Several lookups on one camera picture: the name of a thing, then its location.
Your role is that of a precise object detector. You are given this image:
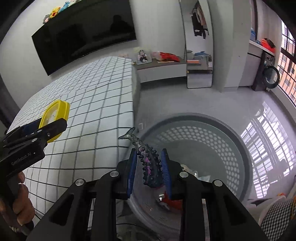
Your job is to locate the dark spiky purple toy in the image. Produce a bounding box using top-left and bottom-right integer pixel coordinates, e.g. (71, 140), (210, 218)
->
(118, 127), (163, 188)

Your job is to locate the yellow plastic container frame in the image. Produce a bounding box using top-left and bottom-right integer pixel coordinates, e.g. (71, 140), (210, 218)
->
(38, 99), (71, 144)

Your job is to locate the person's left hand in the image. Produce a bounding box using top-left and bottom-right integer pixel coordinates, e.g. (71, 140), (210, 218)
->
(1, 172), (35, 227)

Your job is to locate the grey perforated laundry basket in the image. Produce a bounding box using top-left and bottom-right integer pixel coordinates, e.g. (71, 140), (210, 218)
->
(127, 113), (252, 238)

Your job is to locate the red crinkled wrapper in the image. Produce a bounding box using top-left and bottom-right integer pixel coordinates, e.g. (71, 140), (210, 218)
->
(159, 191), (183, 211)

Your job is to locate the low white tv cabinet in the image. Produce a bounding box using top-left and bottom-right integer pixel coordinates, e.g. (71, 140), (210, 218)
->
(134, 59), (187, 83)

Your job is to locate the red plastic bag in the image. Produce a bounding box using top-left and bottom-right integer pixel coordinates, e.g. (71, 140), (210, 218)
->
(152, 51), (180, 62)

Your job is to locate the row of plush toys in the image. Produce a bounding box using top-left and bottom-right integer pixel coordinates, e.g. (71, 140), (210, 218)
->
(43, 0), (80, 24)

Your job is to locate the checkered black white cushion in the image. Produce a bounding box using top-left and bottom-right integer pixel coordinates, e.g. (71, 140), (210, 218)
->
(260, 197), (295, 240)

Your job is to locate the front loading washing machine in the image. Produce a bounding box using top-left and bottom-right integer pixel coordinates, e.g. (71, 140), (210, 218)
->
(251, 51), (280, 91)

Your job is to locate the standing floor mirror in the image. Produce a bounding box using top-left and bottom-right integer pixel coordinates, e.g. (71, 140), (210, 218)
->
(179, 0), (214, 89)

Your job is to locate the window security grille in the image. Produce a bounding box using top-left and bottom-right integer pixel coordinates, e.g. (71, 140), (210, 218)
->
(277, 21), (295, 104)

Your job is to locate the orange basin on counter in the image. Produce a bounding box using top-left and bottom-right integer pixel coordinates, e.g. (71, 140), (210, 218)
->
(260, 38), (276, 54)

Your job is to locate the cartoon girl picture frame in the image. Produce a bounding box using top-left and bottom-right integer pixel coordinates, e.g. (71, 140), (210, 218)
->
(134, 47), (152, 65)

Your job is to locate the black wall television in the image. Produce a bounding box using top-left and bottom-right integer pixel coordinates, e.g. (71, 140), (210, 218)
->
(32, 1), (136, 75)

